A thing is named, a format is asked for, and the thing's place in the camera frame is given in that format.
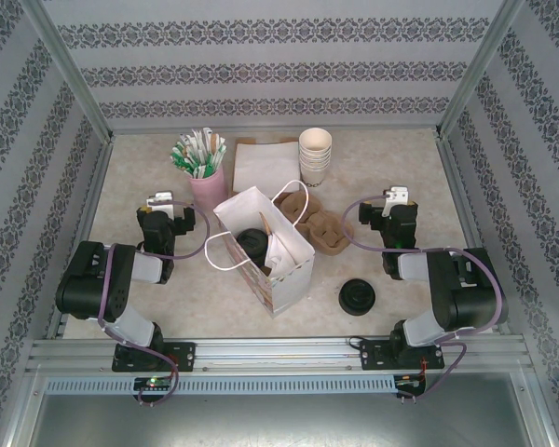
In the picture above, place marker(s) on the black plastic cup lid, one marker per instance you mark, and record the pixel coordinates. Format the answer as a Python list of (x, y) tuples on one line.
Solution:
[(356, 313), (356, 293), (252, 242)]

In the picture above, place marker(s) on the brown paper sachet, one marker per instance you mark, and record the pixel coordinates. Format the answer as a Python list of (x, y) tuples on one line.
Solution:
[(210, 139)]

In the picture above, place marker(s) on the white paper gift bag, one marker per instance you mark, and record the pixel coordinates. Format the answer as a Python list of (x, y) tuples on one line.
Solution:
[(289, 293)]

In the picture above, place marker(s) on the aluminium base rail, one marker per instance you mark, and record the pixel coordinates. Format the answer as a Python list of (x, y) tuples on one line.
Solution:
[(279, 354)]

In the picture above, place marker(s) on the pink holder cup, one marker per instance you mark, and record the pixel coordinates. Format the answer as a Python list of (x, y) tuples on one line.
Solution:
[(208, 188)]

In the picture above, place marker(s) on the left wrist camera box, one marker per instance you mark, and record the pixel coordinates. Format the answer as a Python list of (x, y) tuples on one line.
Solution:
[(159, 201)]

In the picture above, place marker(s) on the circuit board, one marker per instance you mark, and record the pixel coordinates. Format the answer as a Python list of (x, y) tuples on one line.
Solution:
[(410, 382), (154, 383)]

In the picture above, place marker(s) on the green white paper sachet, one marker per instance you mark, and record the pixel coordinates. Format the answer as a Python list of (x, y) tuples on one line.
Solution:
[(216, 158), (196, 144), (186, 144), (179, 158)]

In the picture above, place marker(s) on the left circuit board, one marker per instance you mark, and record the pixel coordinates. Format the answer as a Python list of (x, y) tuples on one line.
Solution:
[(154, 383)]

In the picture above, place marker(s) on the aluminium frame post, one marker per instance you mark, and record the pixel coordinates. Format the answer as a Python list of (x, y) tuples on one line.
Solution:
[(71, 70), (477, 70)]

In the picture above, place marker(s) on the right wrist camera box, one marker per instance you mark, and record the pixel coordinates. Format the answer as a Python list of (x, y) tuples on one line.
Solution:
[(397, 194)]

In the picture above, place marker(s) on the right circuit board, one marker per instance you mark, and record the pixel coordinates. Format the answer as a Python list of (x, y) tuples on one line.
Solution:
[(410, 382)]

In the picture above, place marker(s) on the aluminium side rail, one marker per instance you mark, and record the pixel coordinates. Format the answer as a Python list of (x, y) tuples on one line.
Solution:
[(97, 186), (456, 186)]

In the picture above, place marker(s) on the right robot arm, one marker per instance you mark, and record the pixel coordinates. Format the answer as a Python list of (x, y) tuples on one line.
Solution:
[(466, 302)]

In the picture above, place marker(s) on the steel sheet panel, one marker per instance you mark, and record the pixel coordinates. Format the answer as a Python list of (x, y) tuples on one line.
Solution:
[(279, 423)]

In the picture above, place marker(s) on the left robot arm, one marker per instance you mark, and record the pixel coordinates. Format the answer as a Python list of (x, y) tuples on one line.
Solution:
[(86, 288)]

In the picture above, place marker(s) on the black mount plate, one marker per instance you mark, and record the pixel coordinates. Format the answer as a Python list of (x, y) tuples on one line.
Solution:
[(181, 354), (372, 356)]

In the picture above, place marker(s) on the black left mount plate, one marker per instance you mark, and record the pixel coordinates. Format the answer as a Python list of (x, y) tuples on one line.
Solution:
[(181, 354)]

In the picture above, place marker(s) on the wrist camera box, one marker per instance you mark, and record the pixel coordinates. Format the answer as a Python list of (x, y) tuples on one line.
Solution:
[(159, 201), (397, 194)]

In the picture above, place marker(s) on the black right mount plate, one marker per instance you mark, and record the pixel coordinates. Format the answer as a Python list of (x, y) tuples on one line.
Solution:
[(372, 356)]

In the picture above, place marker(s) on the white paper cup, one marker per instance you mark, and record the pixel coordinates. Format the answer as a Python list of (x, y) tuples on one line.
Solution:
[(316, 165), (315, 170), (316, 160), (314, 180), (315, 141)]

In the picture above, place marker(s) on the white paper napkin stack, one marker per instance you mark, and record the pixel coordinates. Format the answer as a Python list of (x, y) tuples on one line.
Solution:
[(265, 163)]

